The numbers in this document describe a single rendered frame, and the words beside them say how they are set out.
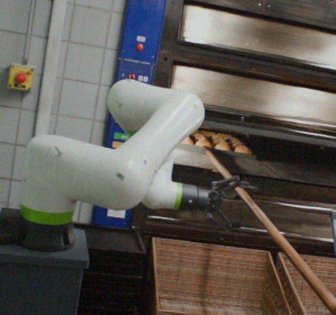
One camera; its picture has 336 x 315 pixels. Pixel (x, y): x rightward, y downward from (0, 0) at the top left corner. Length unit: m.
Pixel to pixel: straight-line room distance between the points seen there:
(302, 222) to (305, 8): 0.97
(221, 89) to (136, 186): 1.37
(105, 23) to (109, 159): 1.29
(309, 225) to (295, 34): 0.88
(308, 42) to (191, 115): 1.20
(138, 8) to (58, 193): 1.29
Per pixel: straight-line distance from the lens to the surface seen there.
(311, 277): 1.53
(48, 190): 1.33
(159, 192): 1.99
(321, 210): 2.40
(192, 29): 2.52
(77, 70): 2.50
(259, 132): 2.48
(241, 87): 2.60
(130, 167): 1.26
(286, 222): 2.78
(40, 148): 1.32
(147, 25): 2.48
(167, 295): 2.68
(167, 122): 1.48
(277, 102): 2.64
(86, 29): 2.50
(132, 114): 1.65
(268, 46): 2.60
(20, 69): 2.45
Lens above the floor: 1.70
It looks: 10 degrees down
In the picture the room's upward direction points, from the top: 11 degrees clockwise
